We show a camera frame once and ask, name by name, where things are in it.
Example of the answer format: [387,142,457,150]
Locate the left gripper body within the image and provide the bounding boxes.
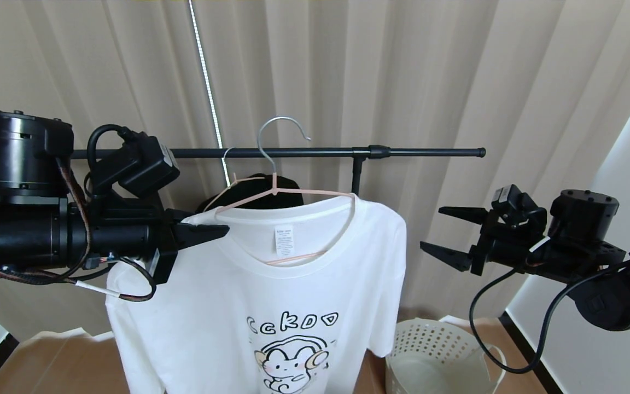
[72,209,180,286]

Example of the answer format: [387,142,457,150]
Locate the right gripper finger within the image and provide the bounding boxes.
[437,206,490,225]
[419,241,475,273]

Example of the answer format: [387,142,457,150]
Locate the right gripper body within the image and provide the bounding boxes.
[470,218,550,276]

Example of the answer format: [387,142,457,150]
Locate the white printed T-shirt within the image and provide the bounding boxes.
[106,196,407,394]

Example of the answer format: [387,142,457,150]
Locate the pink clothes hanger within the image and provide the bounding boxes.
[203,147,267,214]
[214,116,358,267]

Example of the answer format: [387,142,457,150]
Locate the black shorts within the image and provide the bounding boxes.
[195,174,305,215]

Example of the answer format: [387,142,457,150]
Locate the white laundry basket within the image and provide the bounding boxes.
[385,320,507,394]

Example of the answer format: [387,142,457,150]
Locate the black clothes rack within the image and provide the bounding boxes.
[0,144,486,196]

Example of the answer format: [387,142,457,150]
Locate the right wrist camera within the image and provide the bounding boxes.
[491,184,549,231]

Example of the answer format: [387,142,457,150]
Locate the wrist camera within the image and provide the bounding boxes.
[91,131,181,219]
[491,184,549,231]

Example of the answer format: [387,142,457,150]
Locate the black cable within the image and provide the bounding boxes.
[468,257,630,375]
[85,124,132,189]

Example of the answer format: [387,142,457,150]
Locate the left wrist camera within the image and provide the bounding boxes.
[91,131,181,219]

